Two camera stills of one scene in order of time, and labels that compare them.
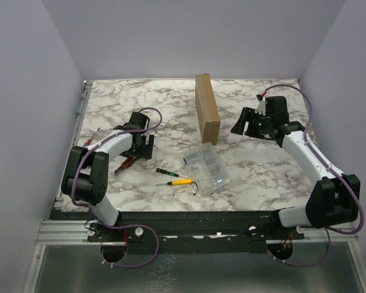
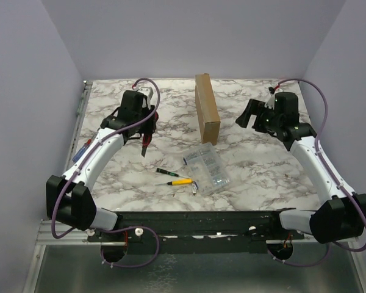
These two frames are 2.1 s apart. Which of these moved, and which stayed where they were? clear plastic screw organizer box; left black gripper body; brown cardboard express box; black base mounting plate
Moved: left black gripper body
Stayed: brown cardboard express box; black base mounting plate; clear plastic screw organizer box
